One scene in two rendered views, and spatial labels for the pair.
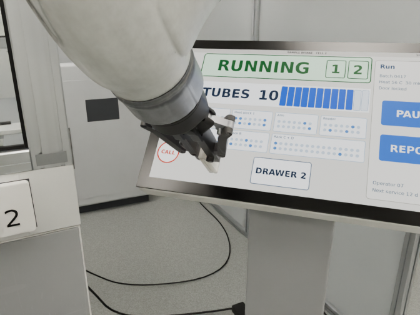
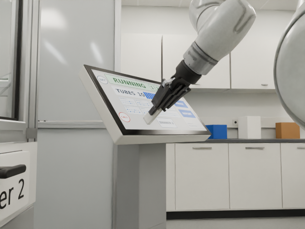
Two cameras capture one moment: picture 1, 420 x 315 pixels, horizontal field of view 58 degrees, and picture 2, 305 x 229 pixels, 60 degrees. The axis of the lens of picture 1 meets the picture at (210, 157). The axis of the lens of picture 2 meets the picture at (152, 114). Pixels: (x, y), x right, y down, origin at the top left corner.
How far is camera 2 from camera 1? 0.86 m
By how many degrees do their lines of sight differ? 70
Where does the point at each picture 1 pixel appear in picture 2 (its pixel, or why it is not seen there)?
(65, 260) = not seen: outside the picture
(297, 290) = (158, 195)
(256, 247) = (142, 176)
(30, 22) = (34, 22)
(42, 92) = (33, 75)
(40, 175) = (26, 148)
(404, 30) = not seen: hidden behind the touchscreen
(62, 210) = (30, 186)
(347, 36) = (54, 99)
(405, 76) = not seen: hidden behind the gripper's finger
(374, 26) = (73, 93)
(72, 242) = (31, 221)
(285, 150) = (161, 114)
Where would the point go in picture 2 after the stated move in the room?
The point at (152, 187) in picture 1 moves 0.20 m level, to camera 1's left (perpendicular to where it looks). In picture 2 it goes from (131, 134) to (89, 134)
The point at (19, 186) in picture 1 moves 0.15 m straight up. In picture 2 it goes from (27, 154) to (29, 82)
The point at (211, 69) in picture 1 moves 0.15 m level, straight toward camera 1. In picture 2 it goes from (112, 81) to (151, 77)
